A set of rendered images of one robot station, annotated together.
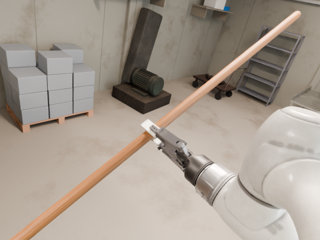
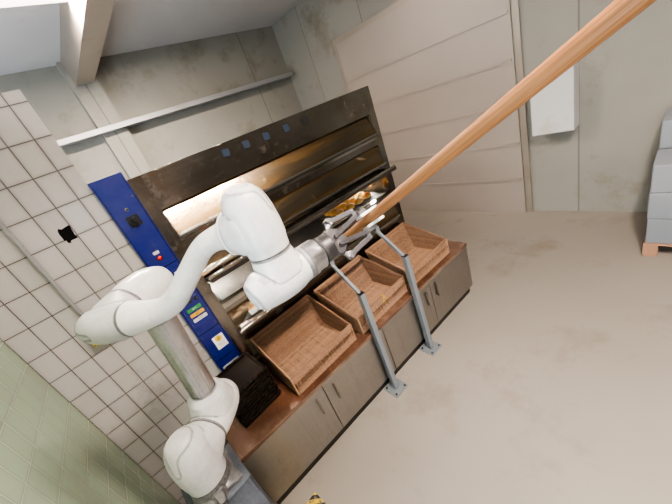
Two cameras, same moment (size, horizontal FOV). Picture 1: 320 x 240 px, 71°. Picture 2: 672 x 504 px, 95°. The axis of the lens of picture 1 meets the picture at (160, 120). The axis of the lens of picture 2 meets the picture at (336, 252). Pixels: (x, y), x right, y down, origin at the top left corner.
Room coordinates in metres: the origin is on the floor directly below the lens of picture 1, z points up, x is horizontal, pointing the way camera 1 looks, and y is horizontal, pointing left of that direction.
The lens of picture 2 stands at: (0.68, -0.84, 2.10)
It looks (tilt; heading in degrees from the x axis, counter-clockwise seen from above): 25 degrees down; 107
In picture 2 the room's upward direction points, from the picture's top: 21 degrees counter-clockwise
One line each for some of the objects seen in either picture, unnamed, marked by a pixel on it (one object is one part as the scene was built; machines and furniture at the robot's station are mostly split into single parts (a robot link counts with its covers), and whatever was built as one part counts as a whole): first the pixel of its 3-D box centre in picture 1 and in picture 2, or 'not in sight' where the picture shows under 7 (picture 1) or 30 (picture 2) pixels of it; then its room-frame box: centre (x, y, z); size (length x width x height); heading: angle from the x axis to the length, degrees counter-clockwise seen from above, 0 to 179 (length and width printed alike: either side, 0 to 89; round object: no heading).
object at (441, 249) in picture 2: not in sight; (407, 251); (0.56, 1.65, 0.72); 0.56 x 0.49 x 0.28; 47
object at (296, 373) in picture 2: not in sight; (303, 339); (-0.27, 0.75, 0.72); 0.56 x 0.49 x 0.28; 49
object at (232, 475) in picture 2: not in sight; (212, 481); (-0.27, -0.30, 1.03); 0.22 x 0.18 x 0.06; 142
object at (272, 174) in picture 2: not in sight; (290, 165); (-0.07, 1.37, 1.80); 1.79 x 0.11 x 0.19; 48
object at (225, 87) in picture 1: (217, 77); not in sight; (6.05, -1.25, 0.46); 1.16 x 0.67 x 0.91; 51
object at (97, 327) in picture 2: not in sight; (109, 322); (-0.22, -0.24, 1.77); 0.18 x 0.14 x 0.13; 2
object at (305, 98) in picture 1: (307, 113); not in sight; (4.97, -3.27, 0.43); 1.65 x 0.63 x 0.85; 142
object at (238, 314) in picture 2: not in sight; (326, 255); (-0.07, 1.37, 1.02); 1.79 x 0.11 x 0.19; 48
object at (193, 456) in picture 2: not in sight; (193, 454); (-0.29, -0.28, 1.17); 0.18 x 0.16 x 0.22; 92
